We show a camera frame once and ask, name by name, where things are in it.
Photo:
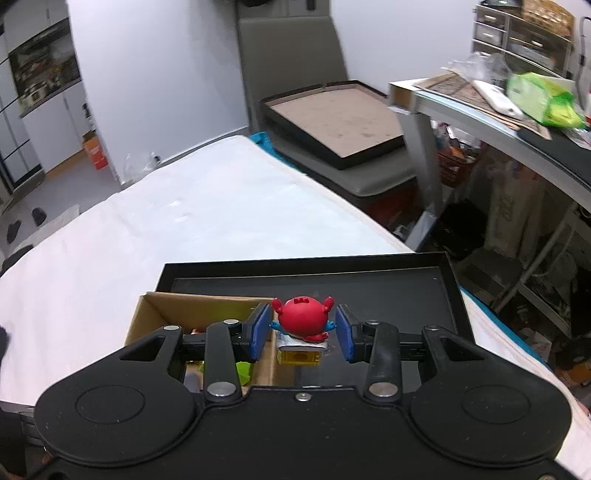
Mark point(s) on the grey drawer cabinet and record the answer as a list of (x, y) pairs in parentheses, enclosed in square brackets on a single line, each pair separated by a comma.
[(521, 34)]

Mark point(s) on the brown desk mat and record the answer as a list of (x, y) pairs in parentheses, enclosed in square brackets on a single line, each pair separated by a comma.
[(455, 85)]

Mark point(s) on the red basket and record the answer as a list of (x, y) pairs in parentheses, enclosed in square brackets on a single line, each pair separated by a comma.
[(455, 166)]

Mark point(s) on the black slipper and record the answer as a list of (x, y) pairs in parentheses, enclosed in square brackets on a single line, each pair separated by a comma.
[(13, 230), (39, 214)]

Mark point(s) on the white remote control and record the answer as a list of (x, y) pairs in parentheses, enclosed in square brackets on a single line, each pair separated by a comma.
[(496, 99)]

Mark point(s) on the black shallow tray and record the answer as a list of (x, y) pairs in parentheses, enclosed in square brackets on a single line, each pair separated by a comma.
[(392, 295)]

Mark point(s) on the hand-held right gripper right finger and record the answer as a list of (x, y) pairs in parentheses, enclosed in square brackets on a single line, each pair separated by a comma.
[(344, 333)]

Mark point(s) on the black framed glass door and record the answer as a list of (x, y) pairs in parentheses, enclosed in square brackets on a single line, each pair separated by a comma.
[(14, 157)]

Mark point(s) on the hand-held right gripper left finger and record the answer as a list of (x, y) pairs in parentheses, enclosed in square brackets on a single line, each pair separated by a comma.
[(261, 330)]

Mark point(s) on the green packet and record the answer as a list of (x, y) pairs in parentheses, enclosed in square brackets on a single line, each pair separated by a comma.
[(545, 99)]

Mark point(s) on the grey chair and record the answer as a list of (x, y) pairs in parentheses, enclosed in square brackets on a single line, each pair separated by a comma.
[(286, 50)]

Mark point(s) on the grey desk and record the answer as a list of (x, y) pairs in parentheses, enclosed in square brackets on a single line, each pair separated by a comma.
[(568, 175)]

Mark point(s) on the red crab toy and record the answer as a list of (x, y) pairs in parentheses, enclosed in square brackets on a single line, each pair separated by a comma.
[(302, 318)]

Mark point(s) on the brown paper bag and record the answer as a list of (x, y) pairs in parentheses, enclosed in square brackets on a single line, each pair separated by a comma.
[(508, 207)]

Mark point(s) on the orange box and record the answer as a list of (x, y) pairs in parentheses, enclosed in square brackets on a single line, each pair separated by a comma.
[(94, 152)]

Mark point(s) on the black fuzzy cloth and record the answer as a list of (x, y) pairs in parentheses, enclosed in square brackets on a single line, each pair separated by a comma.
[(2, 344)]

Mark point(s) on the black tray with brown board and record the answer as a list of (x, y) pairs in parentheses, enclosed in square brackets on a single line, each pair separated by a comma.
[(332, 120)]

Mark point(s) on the brown cardboard box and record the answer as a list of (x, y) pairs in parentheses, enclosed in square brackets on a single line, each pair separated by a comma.
[(152, 314)]

